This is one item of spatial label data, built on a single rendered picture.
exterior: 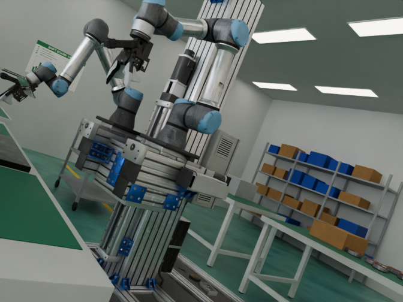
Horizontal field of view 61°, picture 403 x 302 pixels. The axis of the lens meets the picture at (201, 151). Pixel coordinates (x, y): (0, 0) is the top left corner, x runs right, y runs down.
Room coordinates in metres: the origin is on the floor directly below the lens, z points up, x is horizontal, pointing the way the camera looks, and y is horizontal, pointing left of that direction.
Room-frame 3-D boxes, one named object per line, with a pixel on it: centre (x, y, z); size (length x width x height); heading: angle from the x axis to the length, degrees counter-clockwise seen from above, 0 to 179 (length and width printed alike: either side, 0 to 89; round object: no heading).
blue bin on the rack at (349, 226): (6.38, -3.16, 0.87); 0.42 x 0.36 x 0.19; 128
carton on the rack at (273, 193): (7.86, -2.08, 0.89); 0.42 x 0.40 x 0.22; 38
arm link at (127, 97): (2.04, 0.51, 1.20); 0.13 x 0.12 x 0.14; 31
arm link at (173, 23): (1.29, 0.31, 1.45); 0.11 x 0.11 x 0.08; 52
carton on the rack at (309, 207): (7.11, -2.64, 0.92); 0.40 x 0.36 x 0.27; 124
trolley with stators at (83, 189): (4.16, 1.05, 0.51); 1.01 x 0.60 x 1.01; 36
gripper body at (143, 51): (1.21, 0.35, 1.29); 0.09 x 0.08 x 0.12; 135
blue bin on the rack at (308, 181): (7.30, -2.49, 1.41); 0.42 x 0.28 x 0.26; 128
